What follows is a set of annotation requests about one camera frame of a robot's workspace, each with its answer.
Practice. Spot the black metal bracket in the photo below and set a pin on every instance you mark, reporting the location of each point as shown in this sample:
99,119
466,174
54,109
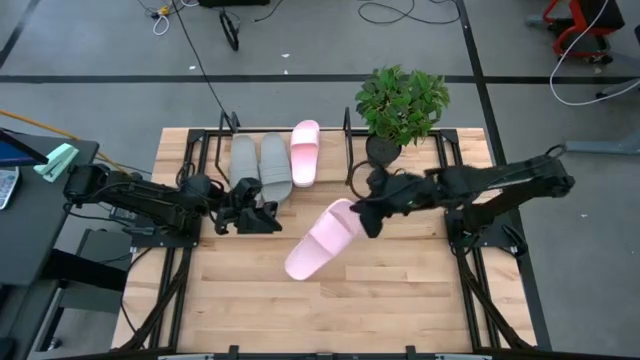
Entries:
230,32

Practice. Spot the pink rubber slide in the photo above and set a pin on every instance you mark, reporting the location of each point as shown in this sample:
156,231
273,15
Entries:
305,155
320,245

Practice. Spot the black metal table frame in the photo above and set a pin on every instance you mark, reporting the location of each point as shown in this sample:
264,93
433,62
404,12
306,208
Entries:
196,136

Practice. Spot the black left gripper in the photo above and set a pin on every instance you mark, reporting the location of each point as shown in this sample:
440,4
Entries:
245,190

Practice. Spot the dark tablet with blue screen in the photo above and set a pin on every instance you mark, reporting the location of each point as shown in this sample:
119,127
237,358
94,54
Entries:
12,152

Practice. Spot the mint green stapler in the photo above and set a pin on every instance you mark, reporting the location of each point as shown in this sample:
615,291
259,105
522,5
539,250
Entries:
57,160

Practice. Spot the green plant in black pot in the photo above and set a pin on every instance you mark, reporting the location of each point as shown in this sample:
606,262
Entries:
400,105

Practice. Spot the black side desk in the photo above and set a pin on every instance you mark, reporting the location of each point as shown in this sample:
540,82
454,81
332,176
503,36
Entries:
40,225

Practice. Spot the yellow power plug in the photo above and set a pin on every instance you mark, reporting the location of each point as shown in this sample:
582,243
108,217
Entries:
164,10

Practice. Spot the grey metal desk foot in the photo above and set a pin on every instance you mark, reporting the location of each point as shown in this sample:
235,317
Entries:
600,146

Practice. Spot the red and black cart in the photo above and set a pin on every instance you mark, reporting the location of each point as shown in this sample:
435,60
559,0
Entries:
600,15

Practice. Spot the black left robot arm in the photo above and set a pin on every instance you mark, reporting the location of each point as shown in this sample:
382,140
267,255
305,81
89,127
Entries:
150,200

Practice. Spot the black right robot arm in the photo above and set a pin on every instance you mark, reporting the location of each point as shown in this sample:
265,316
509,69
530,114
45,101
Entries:
500,175

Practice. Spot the white calculator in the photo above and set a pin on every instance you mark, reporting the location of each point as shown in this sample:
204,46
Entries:
7,185

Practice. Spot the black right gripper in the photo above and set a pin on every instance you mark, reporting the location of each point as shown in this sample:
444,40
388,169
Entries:
400,192

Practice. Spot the black box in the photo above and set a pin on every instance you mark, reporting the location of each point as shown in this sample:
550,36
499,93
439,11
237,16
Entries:
232,2

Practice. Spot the grey rubber slide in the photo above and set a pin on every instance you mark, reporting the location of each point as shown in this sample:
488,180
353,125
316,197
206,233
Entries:
243,160
275,167

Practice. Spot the wooden shelf with black frame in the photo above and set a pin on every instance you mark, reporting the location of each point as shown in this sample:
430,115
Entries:
335,160

